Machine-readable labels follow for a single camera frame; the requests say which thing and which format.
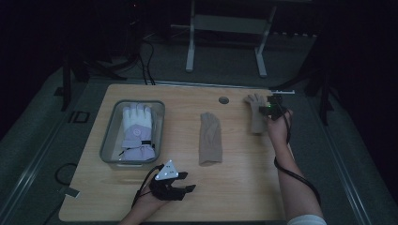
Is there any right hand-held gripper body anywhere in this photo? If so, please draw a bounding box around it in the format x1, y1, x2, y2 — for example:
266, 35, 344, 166
266, 89, 296, 122

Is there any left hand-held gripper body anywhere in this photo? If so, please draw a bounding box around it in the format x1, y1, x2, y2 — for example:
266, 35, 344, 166
149, 159, 189, 202

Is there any beige glove with dark dot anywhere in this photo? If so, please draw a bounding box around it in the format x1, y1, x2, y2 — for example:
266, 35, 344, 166
243, 93, 270, 135

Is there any plain beige knit glove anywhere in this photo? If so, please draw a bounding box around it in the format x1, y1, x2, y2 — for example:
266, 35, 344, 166
198, 112, 223, 167

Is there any purple ski glove white back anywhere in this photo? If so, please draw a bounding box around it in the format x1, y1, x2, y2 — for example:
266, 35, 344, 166
118, 102, 158, 162

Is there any grey plastic storage bin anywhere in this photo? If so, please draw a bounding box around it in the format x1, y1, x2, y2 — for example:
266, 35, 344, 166
99, 98, 166, 172

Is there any person's right hand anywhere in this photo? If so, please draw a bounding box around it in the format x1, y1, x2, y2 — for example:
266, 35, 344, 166
266, 110, 295, 148

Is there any person's left hand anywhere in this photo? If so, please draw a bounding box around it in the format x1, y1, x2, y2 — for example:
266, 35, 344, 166
132, 187, 170, 218

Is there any black tripod stand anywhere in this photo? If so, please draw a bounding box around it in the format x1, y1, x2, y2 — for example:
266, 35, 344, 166
53, 55, 128, 112
271, 62, 336, 126

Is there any silver metal strip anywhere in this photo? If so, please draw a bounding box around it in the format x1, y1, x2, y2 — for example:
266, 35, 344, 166
153, 80, 252, 89

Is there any white sleeve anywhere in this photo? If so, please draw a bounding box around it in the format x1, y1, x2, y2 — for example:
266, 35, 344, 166
285, 214, 328, 225

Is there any left hand-held gripper black cable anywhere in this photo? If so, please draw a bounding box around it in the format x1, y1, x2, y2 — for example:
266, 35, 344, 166
130, 163, 165, 209

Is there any hand-held gripper black cable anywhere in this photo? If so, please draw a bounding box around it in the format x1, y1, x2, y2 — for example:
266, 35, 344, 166
273, 104, 322, 207
130, 163, 165, 209

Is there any right hand-held gripper black cable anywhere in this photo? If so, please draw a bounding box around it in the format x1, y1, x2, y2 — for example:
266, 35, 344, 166
273, 104, 322, 207

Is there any white metal stand frame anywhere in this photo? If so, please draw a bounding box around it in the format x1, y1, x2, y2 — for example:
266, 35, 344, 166
170, 0, 278, 79

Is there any black hanging cable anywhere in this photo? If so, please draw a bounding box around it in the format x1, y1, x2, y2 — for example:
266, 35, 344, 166
142, 38, 157, 86
137, 52, 148, 86

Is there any black looped floor cable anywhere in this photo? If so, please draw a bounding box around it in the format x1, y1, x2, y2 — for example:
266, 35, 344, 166
54, 162, 79, 186

